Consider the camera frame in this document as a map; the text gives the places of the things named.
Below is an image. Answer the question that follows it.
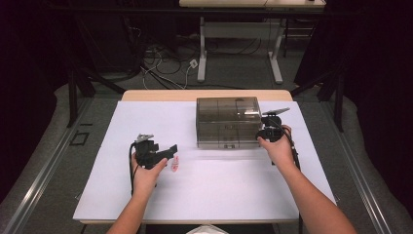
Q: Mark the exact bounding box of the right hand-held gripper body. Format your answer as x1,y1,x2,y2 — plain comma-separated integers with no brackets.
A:
261,107,291,143

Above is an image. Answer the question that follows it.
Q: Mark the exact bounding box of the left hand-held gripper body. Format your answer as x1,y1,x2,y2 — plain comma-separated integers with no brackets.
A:
134,133,160,170

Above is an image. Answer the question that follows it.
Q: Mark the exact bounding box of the smoky clear drawer cabinet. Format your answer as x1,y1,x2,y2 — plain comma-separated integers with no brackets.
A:
195,97,263,145

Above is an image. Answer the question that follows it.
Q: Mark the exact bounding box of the person's right hand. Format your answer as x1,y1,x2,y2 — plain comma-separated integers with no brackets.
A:
257,125,296,174

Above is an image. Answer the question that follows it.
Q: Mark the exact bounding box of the person's left hand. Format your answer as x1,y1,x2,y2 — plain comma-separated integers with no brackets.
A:
131,154,169,199

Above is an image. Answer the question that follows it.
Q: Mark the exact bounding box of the white table mat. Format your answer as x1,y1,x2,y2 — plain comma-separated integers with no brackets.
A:
72,100,337,222

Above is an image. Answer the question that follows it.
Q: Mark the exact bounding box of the black metal stand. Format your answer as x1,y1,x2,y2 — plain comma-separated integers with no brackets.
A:
66,62,126,129
290,69,346,133

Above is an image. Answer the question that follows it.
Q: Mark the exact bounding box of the white desk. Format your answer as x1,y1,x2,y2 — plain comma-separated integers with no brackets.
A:
178,0,326,85

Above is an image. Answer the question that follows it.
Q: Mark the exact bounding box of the dark curtain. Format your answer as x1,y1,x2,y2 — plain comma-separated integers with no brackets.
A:
0,0,71,203
293,0,413,215

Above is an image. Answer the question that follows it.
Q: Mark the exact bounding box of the black metal crossbar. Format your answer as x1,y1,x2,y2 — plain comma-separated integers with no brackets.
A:
48,5,358,18

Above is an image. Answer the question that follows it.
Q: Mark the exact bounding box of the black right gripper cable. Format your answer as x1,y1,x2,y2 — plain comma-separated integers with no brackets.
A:
275,126,302,172

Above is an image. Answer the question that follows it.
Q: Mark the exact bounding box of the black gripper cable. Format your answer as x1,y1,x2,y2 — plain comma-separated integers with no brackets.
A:
275,126,302,172
129,141,138,197

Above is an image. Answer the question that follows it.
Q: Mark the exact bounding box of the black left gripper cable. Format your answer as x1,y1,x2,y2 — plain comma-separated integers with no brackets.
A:
129,141,138,197

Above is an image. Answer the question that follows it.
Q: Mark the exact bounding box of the metal floor rail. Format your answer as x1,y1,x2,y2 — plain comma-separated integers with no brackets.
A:
320,100,394,234
2,97,94,234

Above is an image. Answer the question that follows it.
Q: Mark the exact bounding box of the white cable with adapter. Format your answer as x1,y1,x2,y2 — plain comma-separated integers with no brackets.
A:
140,58,199,91

